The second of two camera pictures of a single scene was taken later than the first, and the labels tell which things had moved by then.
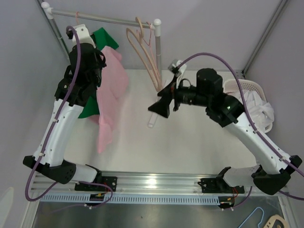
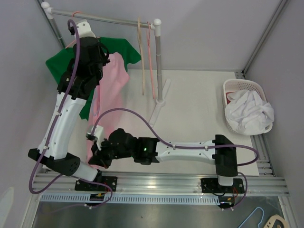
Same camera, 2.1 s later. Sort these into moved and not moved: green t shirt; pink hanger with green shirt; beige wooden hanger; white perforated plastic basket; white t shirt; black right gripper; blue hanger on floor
Moved: black right gripper; pink hanger with green shirt; beige wooden hanger; green t shirt
Not moved: white t shirt; blue hanger on floor; white perforated plastic basket
